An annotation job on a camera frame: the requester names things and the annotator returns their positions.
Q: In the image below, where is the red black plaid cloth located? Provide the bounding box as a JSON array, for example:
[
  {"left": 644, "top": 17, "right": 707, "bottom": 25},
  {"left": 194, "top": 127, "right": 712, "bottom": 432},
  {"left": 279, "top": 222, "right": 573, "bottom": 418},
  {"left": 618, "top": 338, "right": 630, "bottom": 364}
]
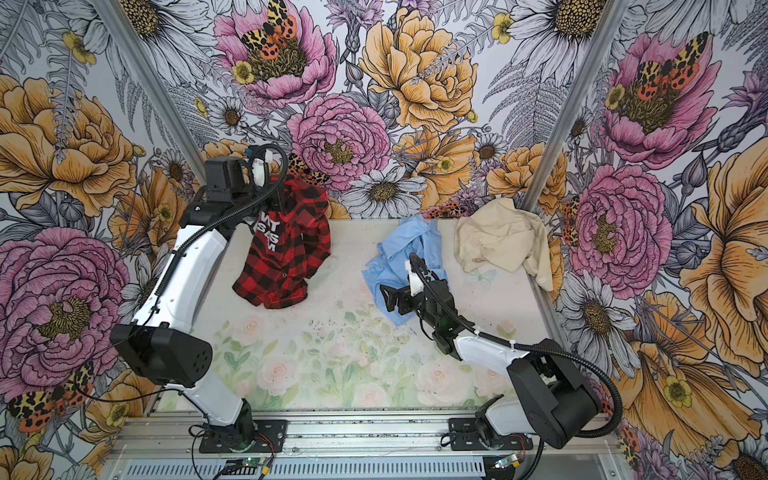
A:
[{"left": 233, "top": 176, "right": 331, "bottom": 309}]

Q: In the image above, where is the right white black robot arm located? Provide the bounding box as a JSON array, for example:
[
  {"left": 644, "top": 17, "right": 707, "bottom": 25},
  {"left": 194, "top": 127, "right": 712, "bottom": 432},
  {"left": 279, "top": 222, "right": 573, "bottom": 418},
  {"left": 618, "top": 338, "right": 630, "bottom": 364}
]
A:
[{"left": 379, "top": 254, "right": 617, "bottom": 449}]

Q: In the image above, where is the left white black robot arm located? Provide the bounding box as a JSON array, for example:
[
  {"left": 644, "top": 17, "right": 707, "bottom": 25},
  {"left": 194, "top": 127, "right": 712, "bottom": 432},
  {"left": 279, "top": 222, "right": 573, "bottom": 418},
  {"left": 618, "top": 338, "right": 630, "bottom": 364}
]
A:
[{"left": 110, "top": 144, "right": 289, "bottom": 453}]

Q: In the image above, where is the light blue cloth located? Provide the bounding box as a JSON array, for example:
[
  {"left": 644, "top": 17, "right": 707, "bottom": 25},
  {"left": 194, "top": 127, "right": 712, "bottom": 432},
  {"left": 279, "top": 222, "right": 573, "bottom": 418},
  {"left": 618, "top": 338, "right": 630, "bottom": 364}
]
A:
[{"left": 362, "top": 216, "right": 447, "bottom": 326}]

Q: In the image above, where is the beige cloth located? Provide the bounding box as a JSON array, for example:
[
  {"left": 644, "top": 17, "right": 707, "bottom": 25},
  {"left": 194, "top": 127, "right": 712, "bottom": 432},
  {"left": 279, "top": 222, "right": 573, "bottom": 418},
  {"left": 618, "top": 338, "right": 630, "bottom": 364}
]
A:
[{"left": 454, "top": 198, "right": 554, "bottom": 292}]

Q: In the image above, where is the right green circuit board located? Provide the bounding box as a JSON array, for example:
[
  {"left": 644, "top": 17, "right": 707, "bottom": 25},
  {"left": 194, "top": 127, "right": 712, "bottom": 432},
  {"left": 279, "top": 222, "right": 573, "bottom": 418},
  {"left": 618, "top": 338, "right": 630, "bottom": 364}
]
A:
[{"left": 493, "top": 453, "right": 521, "bottom": 470}]

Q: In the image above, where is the green circuit board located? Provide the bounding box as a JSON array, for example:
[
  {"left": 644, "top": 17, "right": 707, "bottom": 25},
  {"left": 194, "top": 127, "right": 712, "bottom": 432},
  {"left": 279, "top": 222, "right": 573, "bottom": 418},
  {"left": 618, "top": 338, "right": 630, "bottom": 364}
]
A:
[
  {"left": 226, "top": 457, "right": 274, "bottom": 476},
  {"left": 493, "top": 453, "right": 521, "bottom": 470}
]

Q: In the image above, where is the left green circuit board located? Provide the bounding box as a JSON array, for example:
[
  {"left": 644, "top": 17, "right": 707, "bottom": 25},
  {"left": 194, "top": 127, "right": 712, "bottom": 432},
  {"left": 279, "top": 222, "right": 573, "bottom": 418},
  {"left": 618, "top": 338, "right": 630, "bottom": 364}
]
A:
[{"left": 226, "top": 457, "right": 274, "bottom": 476}]

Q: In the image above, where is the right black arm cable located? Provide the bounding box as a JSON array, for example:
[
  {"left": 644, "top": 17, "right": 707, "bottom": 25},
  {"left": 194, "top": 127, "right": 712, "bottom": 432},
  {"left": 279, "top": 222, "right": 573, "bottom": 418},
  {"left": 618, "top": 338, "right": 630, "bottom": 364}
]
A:
[{"left": 409, "top": 253, "right": 624, "bottom": 480}]

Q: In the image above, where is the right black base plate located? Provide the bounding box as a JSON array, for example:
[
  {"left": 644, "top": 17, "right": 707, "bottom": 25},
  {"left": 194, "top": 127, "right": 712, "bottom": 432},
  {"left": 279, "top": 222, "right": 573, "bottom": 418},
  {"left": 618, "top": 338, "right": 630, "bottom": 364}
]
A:
[{"left": 440, "top": 417, "right": 534, "bottom": 452}]

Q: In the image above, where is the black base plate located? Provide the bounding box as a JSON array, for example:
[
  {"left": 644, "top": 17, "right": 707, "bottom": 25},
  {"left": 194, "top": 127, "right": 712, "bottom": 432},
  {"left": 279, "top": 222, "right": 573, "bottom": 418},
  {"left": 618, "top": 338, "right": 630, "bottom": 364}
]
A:
[
  {"left": 199, "top": 419, "right": 288, "bottom": 454},
  {"left": 440, "top": 417, "right": 534, "bottom": 452}
]

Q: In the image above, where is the left aluminium corner post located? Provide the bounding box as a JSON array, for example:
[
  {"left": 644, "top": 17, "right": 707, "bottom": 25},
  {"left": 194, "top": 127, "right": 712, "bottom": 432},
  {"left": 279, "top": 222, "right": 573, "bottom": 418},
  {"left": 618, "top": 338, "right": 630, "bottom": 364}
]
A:
[{"left": 94, "top": 1, "right": 206, "bottom": 185}]

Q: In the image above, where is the aluminium corner post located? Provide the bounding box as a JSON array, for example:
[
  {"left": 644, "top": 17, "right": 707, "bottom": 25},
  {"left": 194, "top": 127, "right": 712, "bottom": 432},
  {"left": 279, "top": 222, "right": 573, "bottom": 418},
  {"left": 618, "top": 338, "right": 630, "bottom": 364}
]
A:
[
  {"left": 94, "top": 1, "right": 206, "bottom": 185},
  {"left": 519, "top": 0, "right": 631, "bottom": 212}
]

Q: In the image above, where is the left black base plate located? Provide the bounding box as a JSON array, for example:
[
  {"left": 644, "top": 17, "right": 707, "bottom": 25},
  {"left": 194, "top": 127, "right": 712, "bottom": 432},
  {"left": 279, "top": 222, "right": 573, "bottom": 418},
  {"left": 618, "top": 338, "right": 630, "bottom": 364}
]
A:
[{"left": 199, "top": 419, "right": 288, "bottom": 454}]

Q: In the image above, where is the aluminium front frame rail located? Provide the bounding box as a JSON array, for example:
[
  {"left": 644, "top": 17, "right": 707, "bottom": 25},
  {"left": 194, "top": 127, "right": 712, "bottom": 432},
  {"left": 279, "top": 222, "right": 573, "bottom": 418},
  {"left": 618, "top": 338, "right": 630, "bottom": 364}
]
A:
[{"left": 107, "top": 410, "right": 619, "bottom": 462}]

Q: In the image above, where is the white slotted cable duct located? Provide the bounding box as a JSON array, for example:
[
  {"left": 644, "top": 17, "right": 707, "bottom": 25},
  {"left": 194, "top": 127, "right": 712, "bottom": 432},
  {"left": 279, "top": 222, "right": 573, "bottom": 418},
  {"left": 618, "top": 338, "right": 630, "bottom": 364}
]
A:
[{"left": 112, "top": 456, "right": 486, "bottom": 479}]

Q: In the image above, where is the right aluminium corner post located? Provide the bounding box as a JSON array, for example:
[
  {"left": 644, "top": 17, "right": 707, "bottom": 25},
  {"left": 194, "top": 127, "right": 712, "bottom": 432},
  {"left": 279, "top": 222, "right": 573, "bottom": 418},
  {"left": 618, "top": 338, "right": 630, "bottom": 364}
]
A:
[{"left": 519, "top": 0, "right": 631, "bottom": 212}]

